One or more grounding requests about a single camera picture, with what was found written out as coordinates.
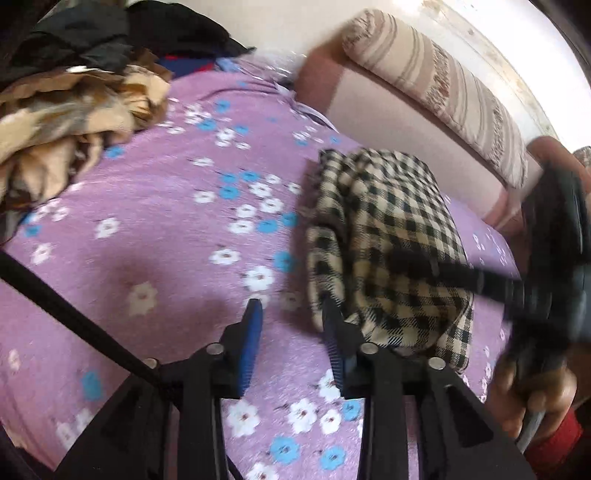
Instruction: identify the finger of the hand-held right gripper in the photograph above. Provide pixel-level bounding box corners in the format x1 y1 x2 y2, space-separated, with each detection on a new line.
392 250 525 298

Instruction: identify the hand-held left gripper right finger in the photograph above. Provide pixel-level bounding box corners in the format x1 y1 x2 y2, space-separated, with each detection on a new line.
321 298 539 480

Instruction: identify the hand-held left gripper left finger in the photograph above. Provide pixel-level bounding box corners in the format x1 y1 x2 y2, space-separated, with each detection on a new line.
55 298 264 480

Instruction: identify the black beige checkered coat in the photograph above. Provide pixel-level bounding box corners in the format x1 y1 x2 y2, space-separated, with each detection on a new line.
305 148 475 372

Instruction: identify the person's right forearm red sleeve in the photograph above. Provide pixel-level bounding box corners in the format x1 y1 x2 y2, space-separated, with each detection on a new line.
523 407 585 463

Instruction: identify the black clothes pile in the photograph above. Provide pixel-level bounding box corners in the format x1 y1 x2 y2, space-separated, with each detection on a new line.
0 0 257 88

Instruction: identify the person's right hand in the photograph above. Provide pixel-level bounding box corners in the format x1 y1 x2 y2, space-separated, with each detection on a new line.
486 354 579 440

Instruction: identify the purple floral bedsheet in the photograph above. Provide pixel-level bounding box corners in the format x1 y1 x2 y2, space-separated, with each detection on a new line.
0 58 525 480

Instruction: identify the pink padded headboard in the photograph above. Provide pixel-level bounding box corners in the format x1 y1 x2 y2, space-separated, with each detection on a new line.
294 46 591 232

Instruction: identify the striped beige pillow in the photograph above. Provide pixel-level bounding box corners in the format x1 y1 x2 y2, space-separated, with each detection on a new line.
342 9 530 188

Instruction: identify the blue cloth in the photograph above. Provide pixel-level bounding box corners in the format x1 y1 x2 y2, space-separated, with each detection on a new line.
159 54 242 78

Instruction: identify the beige brown satin cloth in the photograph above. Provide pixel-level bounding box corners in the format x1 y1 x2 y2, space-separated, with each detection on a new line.
0 48 174 243

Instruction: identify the black cable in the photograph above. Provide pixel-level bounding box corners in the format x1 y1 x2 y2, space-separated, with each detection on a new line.
0 249 168 389

